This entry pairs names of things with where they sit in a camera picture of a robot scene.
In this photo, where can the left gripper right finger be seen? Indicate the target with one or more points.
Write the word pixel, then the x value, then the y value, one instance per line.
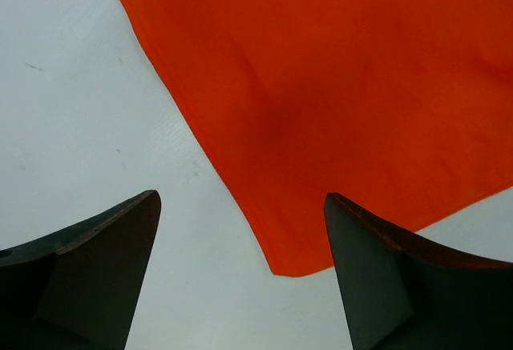
pixel 403 291

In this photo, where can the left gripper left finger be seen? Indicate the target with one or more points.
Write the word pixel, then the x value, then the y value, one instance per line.
pixel 78 287

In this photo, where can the orange t shirt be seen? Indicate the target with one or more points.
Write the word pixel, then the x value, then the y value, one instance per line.
pixel 403 106

